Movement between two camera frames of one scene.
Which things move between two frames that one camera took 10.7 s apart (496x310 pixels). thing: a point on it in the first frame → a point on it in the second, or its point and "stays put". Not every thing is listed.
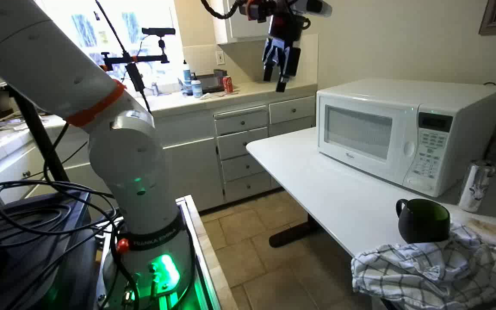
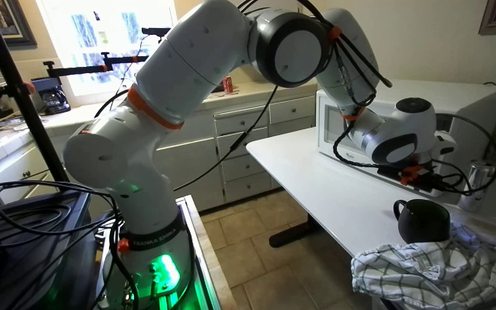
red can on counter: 228,85 stays put
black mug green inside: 423,221 stays put
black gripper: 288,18 → 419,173
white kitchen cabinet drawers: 208,144 stays put
